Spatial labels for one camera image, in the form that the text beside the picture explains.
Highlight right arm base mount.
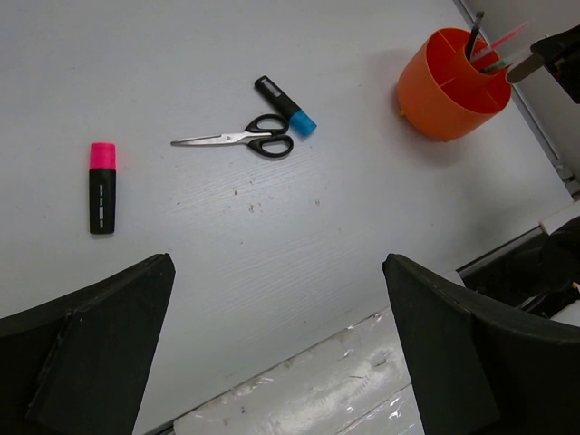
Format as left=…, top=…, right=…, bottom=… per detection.
left=459, top=218, right=579, bottom=318

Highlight pink and black highlighter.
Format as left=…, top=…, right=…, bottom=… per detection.
left=89, top=142, right=117, bottom=235

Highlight green ink clear pen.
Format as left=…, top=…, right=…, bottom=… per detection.
left=480, top=52, right=527, bottom=73

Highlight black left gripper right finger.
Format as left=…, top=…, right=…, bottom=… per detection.
left=382, top=254, right=579, bottom=434

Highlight orange round pen holder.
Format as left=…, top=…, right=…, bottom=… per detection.
left=396, top=27, right=512, bottom=141

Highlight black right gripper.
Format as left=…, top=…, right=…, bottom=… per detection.
left=530, top=25, right=580, bottom=102

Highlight black handled scissors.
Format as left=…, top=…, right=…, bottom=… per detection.
left=170, top=113, right=295, bottom=160

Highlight black ink clear pen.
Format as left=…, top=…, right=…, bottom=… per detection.
left=465, top=11, right=485, bottom=61

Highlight aluminium rail right side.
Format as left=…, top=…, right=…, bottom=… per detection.
left=456, top=0, right=579, bottom=180

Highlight blue and black highlighter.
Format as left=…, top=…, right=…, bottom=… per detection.
left=254, top=75, right=317, bottom=138

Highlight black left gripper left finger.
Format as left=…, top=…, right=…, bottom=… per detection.
left=1, top=254, right=175, bottom=434

